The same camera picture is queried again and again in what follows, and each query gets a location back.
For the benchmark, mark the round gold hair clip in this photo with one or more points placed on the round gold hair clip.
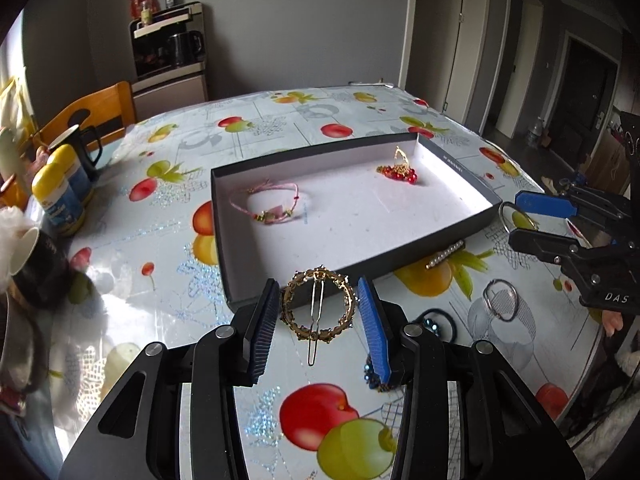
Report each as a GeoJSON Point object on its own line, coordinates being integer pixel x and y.
{"type": "Point", "coordinates": [320, 332]}

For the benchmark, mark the gold hoop earring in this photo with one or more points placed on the gold hoop earring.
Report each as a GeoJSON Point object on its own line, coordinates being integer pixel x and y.
{"type": "Point", "coordinates": [504, 220]}

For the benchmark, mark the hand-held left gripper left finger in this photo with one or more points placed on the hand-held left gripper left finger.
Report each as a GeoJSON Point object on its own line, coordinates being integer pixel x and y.
{"type": "Point", "coordinates": [262, 332]}

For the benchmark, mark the blue rhinestone hair clip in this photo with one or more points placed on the blue rhinestone hair clip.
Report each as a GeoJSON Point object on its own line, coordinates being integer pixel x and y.
{"type": "Point", "coordinates": [371, 377]}

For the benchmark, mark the white door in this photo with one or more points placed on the white door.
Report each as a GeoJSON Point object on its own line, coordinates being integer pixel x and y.
{"type": "Point", "coordinates": [467, 35]}

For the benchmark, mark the cardboard box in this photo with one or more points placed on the cardboard box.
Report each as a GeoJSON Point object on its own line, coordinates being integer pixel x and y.
{"type": "Point", "coordinates": [607, 160]}

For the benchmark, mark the pearl bar hair clip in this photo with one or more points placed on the pearl bar hair clip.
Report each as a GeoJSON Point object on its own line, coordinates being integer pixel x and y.
{"type": "Point", "coordinates": [445, 255]}

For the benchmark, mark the black tray with white inside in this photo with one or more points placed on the black tray with white inside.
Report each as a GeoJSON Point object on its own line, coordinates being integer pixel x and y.
{"type": "Point", "coordinates": [350, 220]}

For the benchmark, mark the red bead gold earring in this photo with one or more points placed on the red bead gold earring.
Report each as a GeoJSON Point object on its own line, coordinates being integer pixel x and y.
{"type": "Point", "coordinates": [400, 172]}

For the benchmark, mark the small yellow bottle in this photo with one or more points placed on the small yellow bottle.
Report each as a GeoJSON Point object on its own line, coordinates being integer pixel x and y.
{"type": "Point", "coordinates": [146, 15]}

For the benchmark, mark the person's right hand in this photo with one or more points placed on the person's right hand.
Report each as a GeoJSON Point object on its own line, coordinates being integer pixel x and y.
{"type": "Point", "coordinates": [612, 321]}

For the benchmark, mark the black paper cup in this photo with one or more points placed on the black paper cup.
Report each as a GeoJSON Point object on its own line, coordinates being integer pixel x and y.
{"type": "Point", "coordinates": [42, 270]}

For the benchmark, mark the clear water bottle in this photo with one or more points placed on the clear water bottle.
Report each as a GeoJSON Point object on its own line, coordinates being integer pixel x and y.
{"type": "Point", "coordinates": [536, 132]}

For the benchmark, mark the dark entrance door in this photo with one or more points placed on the dark entrance door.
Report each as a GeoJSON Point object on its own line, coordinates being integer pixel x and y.
{"type": "Point", "coordinates": [585, 95]}

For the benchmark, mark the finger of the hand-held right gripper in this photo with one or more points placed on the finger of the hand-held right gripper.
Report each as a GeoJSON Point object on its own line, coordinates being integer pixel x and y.
{"type": "Point", "coordinates": [542, 246]}
{"type": "Point", "coordinates": [545, 205]}

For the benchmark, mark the yellow lid blue bottle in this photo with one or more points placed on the yellow lid blue bottle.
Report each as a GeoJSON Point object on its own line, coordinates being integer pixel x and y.
{"type": "Point", "coordinates": [77, 170]}
{"type": "Point", "coordinates": [57, 200]}

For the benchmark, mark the black electric kettle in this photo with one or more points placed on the black electric kettle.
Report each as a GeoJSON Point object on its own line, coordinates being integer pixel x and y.
{"type": "Point", "coordinates": [182, 49]}

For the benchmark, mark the fruit print tablecloth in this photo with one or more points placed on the fruit print tablecloth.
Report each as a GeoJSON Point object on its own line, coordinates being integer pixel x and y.
{"type": "Point", "coordinates": [170, 240]}

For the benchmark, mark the wooden chair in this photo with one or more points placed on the wooden chair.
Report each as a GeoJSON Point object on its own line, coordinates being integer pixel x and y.
{"type": "Point", "coordinates": [107, 105]}

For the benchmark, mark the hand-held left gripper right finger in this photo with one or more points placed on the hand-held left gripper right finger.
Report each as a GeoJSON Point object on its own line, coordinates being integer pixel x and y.
{"type": "Point", "coordinates": [375, 335]}

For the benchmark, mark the black mug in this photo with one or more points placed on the black mug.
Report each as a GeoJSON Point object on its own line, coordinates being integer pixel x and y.
{"type": "Point", "coordinates": [85, 155]}

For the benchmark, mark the grey tea bar cabinet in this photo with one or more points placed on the grey tea bar cabinet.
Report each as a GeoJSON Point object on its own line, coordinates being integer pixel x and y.
{"type": "Point", "coordinates": [170, 90]}

